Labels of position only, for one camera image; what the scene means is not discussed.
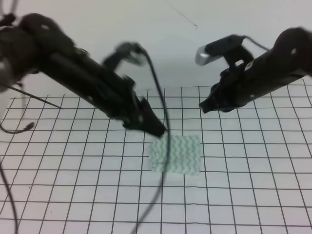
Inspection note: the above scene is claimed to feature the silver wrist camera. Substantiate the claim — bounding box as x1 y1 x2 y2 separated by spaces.
195 35 244 66
102 42 145 71

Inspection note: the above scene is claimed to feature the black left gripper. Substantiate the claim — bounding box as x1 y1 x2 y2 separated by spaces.
97 76 167 137

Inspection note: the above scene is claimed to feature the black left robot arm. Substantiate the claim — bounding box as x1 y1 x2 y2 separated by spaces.
0 13 166 137

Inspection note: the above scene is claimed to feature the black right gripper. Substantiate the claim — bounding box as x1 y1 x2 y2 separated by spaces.
199 65 254 114

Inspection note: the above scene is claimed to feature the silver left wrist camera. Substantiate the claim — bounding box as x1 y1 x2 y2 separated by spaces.
102 42 145 71

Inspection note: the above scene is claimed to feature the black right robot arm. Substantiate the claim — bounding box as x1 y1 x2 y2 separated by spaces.
195 27 312 113

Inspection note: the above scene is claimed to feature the green white wavy striped towel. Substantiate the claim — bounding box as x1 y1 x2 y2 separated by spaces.
149 135 201 175

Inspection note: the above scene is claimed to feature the thin black loose cable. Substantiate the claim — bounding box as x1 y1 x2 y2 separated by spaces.
0 0 63 234

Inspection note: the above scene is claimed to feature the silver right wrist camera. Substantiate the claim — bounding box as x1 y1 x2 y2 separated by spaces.
195 35 244 66

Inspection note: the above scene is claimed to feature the thin dark wall wire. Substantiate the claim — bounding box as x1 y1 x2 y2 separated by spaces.
165 0 198 29

